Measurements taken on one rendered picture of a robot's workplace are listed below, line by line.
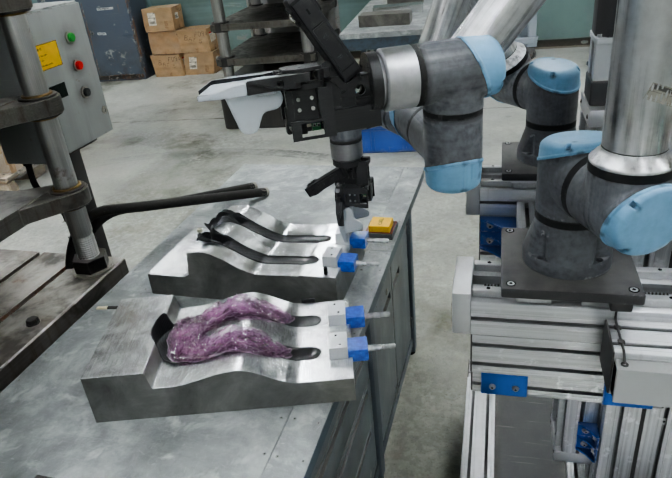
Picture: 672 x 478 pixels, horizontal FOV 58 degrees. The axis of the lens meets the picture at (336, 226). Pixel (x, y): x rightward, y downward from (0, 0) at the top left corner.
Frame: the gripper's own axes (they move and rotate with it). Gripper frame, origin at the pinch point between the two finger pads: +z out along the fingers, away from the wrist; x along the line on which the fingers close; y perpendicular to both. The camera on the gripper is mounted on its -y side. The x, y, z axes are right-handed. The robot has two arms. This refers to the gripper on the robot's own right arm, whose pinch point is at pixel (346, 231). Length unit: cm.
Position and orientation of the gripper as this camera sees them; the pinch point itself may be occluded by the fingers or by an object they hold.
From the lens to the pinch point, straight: 151.5
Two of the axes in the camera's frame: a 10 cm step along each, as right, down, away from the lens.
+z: 1.0, 8.8, 4.6
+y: 9.6, 0.4, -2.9
